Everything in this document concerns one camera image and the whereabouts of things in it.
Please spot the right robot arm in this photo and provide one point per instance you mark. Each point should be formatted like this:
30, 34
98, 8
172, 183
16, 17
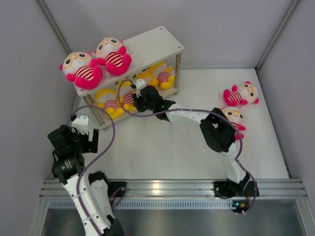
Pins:
218, 132

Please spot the yellow plush toy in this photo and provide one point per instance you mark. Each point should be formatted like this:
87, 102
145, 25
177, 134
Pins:
162, 72
148, 78
107, 100
125, 95

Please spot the black connector with led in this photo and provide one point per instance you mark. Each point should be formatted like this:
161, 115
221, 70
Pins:
240, 206

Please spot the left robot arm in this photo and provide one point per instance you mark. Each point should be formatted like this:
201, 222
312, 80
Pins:
89, 192

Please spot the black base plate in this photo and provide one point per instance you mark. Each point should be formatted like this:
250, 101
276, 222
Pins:
228, 189
117, 189

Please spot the pink plush toy left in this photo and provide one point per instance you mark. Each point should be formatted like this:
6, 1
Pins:
82, 69

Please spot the pink plush toy far right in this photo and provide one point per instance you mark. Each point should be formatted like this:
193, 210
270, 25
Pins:
243, 94

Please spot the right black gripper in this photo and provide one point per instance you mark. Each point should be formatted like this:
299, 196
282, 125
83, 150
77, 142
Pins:
137, 101

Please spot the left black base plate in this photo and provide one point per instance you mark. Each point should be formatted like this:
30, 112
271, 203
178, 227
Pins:
117, 189

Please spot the pink plush toy near right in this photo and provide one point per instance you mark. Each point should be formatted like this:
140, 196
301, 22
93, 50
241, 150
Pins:
235, 116

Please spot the aluminium rail frame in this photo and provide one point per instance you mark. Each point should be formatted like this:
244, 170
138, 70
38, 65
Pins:
199, 194

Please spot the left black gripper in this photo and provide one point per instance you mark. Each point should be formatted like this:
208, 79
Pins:
90, 146

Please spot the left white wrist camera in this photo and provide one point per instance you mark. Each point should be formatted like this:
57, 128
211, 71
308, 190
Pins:
80, 124

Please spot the pink plush toy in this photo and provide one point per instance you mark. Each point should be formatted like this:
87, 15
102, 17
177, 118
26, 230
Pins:
112, 54
243, 94
235, 116
82, 69

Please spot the yellow plush toy on shelf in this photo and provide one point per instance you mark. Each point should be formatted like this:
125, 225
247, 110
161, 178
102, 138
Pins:
162, 72

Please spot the white two-tier shelf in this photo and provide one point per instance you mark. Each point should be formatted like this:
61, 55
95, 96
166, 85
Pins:
146, 49

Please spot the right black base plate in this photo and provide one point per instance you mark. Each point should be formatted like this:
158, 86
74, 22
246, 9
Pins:
228, 189

